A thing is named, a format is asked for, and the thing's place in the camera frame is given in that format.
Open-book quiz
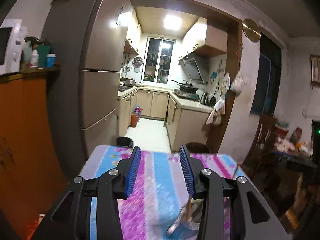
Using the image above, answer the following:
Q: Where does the white microwave oven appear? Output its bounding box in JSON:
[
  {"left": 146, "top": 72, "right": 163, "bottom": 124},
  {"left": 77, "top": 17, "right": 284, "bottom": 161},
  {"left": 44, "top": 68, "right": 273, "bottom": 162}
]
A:
[{"left": 0, "top": 19, "right": 27, "bottom": 75}]

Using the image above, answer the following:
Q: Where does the brown ceramic pot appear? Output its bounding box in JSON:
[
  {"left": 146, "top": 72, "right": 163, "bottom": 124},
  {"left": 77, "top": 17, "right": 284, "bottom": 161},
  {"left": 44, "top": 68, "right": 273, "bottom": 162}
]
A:
[{"left": 186, "top": 142, "right": 210, "bottom": 154}]

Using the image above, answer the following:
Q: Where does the grey refrigerator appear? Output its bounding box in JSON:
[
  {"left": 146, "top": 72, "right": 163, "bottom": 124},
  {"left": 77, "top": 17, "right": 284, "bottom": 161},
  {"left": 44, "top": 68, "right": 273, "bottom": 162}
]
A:
[{"left": 42, "top": 0, "right": 131, "bottom": 177}]

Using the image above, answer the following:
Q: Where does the white hanging plastic bag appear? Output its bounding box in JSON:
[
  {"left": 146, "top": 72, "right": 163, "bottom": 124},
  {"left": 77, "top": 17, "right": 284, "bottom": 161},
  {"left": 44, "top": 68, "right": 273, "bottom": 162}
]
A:
[{"left": 230, "top": 71, "right": 245, "bottom": 94}]

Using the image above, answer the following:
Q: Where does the kitchen window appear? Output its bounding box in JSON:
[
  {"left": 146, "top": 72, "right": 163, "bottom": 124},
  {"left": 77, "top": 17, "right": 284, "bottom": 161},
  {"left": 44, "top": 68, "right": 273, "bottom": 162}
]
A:
[{"left": 143, "top": 37, "right": 175, "bottom": 84}]

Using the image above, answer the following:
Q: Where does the dark wooden side table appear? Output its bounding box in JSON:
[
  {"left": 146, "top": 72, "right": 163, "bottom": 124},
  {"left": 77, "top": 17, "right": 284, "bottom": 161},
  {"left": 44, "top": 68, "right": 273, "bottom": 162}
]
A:
[{"left": 254, "top": 151, "right": 319, "bottom": 233}]

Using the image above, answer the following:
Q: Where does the range hood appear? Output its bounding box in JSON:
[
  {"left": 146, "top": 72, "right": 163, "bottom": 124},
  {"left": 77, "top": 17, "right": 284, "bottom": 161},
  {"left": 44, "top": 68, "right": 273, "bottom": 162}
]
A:
[{"left": 179, "top": 53, "right": 209, "bottom": 84}]

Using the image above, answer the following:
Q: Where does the framed wall picture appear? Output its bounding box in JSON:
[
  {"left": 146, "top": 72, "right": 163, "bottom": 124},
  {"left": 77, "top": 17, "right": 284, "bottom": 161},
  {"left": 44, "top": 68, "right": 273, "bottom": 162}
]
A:
[{"left": 310, "top": 55, "right": 320, "bottom": 87}]

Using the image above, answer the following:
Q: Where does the round gold wall clock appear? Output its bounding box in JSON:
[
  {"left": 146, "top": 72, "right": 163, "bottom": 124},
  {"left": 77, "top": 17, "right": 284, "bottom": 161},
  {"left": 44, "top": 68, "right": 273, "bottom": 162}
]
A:
[{"left": 242, "top": 18, "right": 261, "bottom": 43}]

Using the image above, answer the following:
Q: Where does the black trash bin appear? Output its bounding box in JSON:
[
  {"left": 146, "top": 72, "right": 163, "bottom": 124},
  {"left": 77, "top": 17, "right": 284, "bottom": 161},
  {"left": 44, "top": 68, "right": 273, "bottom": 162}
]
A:
[{"left": 116, "top": 137, "right": 134, "bottom": 148}]

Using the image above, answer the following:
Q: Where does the black wok on stove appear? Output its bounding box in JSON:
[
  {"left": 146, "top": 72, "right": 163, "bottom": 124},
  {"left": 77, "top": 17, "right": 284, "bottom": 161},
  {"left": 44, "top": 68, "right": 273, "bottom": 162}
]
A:
[{"left": 171, "top": 80, "right": 198, "bottom": 94}]

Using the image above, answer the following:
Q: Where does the orange wooden cabinet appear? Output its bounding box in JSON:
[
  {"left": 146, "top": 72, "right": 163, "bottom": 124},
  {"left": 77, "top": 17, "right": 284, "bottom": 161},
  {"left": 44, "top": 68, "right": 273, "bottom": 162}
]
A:
[{"left": 1, "top": 68, "right": 67, "bottom": 239}]

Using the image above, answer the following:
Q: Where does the steel kettle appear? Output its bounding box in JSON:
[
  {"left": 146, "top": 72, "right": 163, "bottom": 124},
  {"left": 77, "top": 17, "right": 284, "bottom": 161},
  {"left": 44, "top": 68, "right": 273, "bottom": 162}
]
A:
[{"left": 200, "top": 92, "right": 210, "bottom": 106}]

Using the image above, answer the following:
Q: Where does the white bottle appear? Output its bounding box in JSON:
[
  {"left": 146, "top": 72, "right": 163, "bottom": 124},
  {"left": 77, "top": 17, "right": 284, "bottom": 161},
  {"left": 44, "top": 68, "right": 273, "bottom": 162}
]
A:
[{"left": 30, "top": 49, "right": 39, "bottom": 68}]

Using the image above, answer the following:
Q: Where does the floral striped tablecloth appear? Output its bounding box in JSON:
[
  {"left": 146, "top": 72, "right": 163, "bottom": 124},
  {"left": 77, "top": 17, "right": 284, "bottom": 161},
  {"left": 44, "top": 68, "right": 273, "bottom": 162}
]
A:
[{"left": 79, "top": 145, "right": 247, "bottom": 239}]

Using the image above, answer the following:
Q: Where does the blue lidded jar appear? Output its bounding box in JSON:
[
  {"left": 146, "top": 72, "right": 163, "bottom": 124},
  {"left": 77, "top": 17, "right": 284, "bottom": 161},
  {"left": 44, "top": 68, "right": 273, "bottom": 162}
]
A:
[{"left": 46, "top": 53, "right": 56, "bottom": 68}]

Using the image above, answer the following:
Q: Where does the blue perforated utensil holder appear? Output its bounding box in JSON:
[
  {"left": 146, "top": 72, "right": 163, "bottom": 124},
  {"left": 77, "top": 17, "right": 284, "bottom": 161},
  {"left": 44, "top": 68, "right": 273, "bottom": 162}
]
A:
[{"left": 167, "top": 197, "right": 203, "bottom": 239}]

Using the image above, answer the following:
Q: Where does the wooden dining chair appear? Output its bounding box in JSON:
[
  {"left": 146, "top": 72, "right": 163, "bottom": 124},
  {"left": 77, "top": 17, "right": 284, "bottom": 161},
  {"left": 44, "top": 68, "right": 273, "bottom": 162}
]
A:
[{"left": 241, "top": 114, "right": 277, "bottom": 178}]

